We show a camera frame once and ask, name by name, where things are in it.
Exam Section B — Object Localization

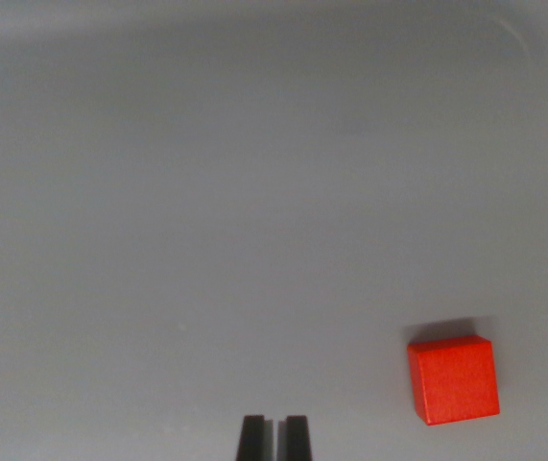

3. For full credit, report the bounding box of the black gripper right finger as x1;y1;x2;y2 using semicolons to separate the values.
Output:
276;415;314;461

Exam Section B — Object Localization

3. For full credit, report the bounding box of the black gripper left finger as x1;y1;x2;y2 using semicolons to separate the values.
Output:
236;414;274;461

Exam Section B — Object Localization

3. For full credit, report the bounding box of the red cube block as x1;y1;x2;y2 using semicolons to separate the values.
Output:
407;334;501;427

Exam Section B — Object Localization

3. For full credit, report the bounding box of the white plastic tray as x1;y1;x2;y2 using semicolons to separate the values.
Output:
0;0;548;461

